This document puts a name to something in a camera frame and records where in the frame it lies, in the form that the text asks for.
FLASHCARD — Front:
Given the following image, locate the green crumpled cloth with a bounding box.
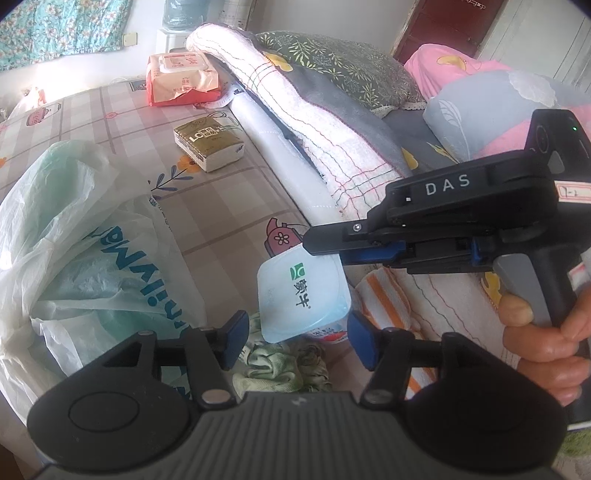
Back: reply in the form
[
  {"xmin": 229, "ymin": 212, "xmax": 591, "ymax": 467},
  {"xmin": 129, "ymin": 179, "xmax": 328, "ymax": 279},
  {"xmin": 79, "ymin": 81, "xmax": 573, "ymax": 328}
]
[{"xmin": 232, "ymin": 338, "xmax": 332, "ymax": 394}]

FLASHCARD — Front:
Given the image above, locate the teal floral wall cloth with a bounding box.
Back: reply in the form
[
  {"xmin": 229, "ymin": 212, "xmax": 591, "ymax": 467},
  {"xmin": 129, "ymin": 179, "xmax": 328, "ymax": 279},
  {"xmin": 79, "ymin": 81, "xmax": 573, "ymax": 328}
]
[{"xmin": 0, "ymin": 0, "xmax": 133, "ymax": 73}]

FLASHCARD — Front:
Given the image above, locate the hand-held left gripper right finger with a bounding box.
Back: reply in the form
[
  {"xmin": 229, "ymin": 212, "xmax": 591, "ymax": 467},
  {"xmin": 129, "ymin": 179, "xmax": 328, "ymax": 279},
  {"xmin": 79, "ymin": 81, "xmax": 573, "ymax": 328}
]
[{"xmin": 348, "ymin": 311, "xmax": 498, "ymax": 408}]

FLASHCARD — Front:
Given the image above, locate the small white bag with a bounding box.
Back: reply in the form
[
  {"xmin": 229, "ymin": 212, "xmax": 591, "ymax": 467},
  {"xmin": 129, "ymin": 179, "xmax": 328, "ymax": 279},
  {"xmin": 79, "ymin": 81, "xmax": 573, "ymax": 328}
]
[{"xmin": 8, "ymin": 87, "xmax": 48, "ymax": 121}]

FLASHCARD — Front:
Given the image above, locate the pink wet wipes pack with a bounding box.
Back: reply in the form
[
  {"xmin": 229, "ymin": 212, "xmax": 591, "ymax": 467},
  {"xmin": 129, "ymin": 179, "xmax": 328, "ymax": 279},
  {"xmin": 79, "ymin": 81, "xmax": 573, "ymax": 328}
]
[{"xmin": 150, "ymin": 51, "xmax": 219, "ymax": 91}]

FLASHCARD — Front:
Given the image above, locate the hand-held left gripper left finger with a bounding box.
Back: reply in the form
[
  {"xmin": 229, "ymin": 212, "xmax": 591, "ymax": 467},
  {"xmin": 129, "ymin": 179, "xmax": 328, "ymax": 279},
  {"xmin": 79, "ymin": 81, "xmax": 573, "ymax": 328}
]
[{"xmin": 93, "ymin": 309, "xmax": 251, "ymax": 410}]

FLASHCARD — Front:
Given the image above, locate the white panel door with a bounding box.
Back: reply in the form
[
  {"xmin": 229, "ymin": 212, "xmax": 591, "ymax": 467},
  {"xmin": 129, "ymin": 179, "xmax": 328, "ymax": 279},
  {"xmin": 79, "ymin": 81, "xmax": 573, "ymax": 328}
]
[{"xmin": 477, "ymin": 0, "xmax": 591, "ymax": 89}]

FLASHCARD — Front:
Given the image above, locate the person's right hand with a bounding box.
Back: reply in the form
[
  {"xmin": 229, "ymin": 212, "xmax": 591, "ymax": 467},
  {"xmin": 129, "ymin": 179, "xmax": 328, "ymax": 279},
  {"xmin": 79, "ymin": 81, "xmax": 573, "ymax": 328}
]
[{"xmin": 498, "ymin": 258, "xmax": 591, "ymax": 408}]

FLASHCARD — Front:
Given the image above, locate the dark red door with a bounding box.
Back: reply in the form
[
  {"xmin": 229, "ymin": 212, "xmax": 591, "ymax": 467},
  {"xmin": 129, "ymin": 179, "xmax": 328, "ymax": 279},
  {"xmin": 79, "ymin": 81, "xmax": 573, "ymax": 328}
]
[{"xmin": 394, "ymin": 0, "xmax": 500, "ymax": 66}]

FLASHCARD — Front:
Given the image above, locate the white yogurt cup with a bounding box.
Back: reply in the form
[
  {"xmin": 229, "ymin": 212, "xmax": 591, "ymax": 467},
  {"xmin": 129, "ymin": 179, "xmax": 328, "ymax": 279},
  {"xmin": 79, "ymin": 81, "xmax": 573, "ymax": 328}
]
[{"xmin": 256, "ymin": 246, "xmax": 353, "ymax": 345}]

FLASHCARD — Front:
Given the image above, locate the white plastic bag green print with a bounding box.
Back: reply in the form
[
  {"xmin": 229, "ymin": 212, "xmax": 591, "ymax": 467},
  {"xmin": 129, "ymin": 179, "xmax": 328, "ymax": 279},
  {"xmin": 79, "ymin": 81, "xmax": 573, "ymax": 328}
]
[{"xmin": 0, "ymin": 140, "xmax": 209, "ymax": 412}]

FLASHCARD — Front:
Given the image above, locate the orange striped towel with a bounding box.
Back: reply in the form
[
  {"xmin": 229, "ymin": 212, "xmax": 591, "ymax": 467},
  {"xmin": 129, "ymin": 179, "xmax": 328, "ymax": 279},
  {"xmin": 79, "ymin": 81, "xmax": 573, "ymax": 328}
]
[{"xmin": 353, "ymin": 270, "xmax": 424, "ymax": 401}]

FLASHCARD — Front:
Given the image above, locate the white water dispenser stand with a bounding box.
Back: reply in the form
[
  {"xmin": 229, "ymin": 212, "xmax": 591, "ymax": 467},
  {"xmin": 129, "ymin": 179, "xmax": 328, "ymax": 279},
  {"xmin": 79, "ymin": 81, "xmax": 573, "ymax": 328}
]
[{"xmin": 156, "ymin": 28, "xmax": 195, "ymax": 54}]

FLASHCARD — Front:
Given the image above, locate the green leaf print pillow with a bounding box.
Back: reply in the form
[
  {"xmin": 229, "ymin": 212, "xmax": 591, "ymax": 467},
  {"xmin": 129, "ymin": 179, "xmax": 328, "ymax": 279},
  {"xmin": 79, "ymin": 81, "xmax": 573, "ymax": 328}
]
[{"xmin": 253, "ymin": 31, "xmax": 426, "ymax": 117}]

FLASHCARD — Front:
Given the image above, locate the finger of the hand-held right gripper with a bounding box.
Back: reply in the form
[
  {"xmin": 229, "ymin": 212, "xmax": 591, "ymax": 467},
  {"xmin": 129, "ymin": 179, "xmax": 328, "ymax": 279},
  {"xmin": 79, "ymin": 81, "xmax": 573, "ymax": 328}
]
[
  {"xmin": 302, "ymin": 219, "xmax": 371, "ymax": 257},
  {"xmin": 338, "ymin": 241, "xmax": 403, "ymax": 268}
]

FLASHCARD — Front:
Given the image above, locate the blue water jug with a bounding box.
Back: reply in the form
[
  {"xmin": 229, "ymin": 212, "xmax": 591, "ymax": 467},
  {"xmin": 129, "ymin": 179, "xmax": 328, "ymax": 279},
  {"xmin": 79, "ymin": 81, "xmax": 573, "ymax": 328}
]
[{"xmin": 165, "ymin": 0, "xmax": 209, "ymax": 31}]

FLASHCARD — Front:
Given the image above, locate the plaid bed sheet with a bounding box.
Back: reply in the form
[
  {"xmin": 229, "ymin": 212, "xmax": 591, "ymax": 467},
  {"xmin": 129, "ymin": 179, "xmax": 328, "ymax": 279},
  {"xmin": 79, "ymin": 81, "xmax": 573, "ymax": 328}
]
[{"xmin": 0, "ymin": 80, "xmax": 348, "ymax": 352}]

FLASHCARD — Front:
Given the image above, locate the pink and grey pillow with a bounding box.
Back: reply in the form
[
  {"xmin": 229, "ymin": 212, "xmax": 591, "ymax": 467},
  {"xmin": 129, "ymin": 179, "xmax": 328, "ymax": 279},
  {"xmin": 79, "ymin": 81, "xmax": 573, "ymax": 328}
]
[{"xmin": 403, "ymin": 42, "xmax": 591, "ymax": 163}]

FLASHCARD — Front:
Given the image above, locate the red tissue pack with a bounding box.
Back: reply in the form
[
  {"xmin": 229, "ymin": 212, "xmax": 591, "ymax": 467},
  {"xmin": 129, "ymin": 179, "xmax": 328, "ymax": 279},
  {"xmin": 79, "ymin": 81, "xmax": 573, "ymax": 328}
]
[{"xmin": 146, "ymin": 69, "xmax": 224, "ymax": 108}]

